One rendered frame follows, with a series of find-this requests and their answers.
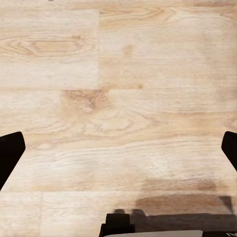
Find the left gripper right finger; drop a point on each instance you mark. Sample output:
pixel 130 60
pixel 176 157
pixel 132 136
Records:
pixel 229 147

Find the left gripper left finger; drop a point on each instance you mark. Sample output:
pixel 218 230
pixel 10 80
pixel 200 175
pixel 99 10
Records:
pixel 12 146

